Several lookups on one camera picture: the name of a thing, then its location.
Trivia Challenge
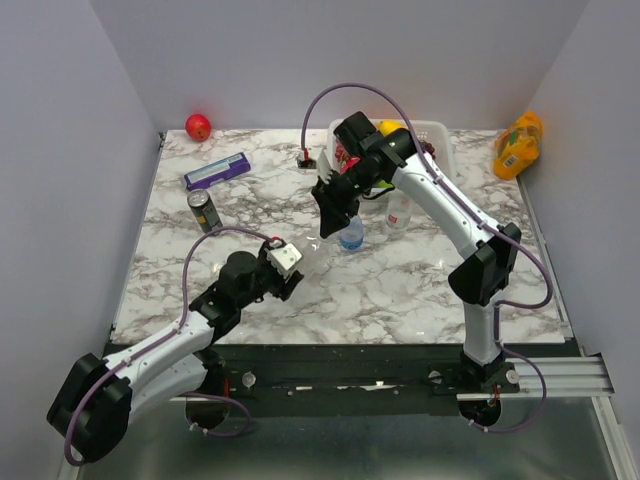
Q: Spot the blue small water bottle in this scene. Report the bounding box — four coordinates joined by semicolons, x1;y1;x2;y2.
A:
338;216;364;251

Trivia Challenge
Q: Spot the aluminium rail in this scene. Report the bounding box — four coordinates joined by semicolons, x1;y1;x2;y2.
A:
457;356;615;401

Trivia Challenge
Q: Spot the clear red-label water bottle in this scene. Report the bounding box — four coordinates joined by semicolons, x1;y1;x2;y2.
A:
385;192;413;238

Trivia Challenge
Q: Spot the white plastic fruit basket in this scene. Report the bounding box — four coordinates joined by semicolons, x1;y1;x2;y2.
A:
323;119;457;181

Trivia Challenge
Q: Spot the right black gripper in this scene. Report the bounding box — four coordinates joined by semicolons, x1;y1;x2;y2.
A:
309;163;380;240

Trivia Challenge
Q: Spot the orange snack bag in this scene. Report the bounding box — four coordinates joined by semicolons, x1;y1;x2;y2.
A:
493;110;543;181

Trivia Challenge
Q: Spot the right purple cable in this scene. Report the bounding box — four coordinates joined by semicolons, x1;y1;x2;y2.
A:
302;82;554;351

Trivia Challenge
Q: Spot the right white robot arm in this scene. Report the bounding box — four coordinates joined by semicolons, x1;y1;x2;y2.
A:
312;112;521;392

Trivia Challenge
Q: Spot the black drink can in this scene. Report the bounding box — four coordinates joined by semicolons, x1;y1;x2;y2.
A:
187;189;223;233

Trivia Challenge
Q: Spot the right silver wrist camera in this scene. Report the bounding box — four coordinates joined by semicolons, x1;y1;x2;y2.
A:
296;149;332;184

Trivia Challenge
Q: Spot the purple cable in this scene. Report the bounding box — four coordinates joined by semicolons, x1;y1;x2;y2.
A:
63;227;281;467
302;82;554;351

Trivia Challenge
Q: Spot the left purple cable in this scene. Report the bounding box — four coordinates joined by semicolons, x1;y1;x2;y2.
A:
63;227;281;467

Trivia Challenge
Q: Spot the dark red grape bunch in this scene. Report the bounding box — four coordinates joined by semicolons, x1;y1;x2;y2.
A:
423;142;435;157

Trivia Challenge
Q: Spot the purple rectangular box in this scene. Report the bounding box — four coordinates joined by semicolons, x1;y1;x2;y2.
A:
183;152;251;191

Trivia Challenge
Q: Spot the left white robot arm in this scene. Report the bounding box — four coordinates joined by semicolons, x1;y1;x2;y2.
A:
46;239;305;466

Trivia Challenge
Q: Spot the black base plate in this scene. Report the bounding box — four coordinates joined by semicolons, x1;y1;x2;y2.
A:
159;343;521;416

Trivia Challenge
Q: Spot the red apple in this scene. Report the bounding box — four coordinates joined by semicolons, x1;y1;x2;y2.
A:
185;114;212;142

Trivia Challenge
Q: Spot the yellow lemon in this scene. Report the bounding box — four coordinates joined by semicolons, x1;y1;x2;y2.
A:
378;120;404;137

